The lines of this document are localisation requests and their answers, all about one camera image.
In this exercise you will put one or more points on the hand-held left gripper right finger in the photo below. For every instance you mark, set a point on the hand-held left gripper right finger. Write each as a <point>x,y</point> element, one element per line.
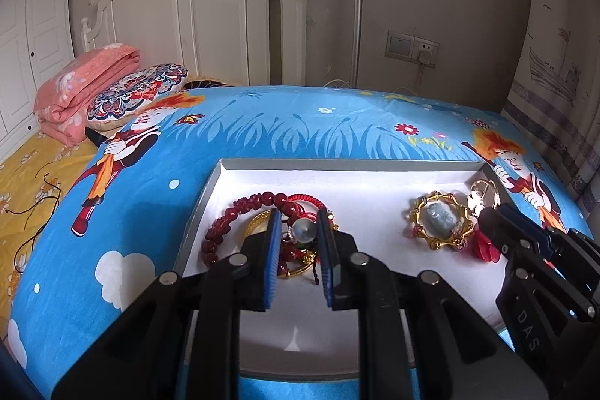
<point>326,262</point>

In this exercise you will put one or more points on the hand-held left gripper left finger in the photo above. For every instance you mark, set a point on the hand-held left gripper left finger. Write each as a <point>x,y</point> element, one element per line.
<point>272,262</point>

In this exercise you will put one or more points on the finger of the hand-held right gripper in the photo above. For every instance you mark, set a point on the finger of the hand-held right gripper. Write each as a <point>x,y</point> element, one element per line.
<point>497,231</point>
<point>529,226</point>

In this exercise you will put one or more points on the red flower ornament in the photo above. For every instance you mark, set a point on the red flower ornament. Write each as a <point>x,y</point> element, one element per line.
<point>485,247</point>

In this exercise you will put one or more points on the clear crystal ball bead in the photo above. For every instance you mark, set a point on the clear crystal ball bead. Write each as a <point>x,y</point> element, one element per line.
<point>303,231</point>

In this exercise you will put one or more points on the gold hoop ornament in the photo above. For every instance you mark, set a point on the gold hoop ornament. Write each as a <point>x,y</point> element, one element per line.
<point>475,196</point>

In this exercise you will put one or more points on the white shallow tray box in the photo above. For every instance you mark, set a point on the white shallow tray box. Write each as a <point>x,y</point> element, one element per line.
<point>375,287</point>

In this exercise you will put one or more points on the gold bamboo style bangle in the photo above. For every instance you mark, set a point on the gold bamboo style bangle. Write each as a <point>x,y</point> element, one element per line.
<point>413,212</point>

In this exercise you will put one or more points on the blue cartoon printed bedsheet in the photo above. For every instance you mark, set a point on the blue cartoon printed bedsheet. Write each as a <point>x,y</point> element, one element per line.
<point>281,123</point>

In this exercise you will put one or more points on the ship print curtain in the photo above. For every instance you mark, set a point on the ship print curtain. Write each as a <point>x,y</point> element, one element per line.
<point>558,67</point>

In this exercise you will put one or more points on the white plug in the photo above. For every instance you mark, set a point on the white plug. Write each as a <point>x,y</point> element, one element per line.
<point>427,59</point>

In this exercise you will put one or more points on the dark striped cushion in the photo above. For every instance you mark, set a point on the dark striped cushion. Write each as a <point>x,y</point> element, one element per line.
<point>211,82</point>

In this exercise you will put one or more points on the patterned floral pillow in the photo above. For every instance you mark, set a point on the patterned floral pillow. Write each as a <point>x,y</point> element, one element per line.
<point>136,93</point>

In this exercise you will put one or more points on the white wooden headboard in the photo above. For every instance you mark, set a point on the white wooden headboard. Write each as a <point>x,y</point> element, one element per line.
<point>197,25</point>

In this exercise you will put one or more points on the yellow floral sheet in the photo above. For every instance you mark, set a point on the yellow floral sheet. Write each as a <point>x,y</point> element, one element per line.
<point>28,194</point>

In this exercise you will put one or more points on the pink folded quilt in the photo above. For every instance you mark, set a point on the pink folded quilt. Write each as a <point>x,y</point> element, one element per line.
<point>79,86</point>

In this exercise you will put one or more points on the white wardrobe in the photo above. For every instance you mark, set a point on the white wardrobe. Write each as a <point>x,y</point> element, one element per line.
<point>33,44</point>

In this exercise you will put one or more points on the grey wall socket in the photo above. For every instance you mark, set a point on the grey wall socket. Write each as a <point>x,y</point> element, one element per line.
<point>427,46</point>

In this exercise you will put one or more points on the grey wall switch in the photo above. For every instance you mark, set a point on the grey wall switch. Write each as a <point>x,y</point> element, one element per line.
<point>400,45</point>

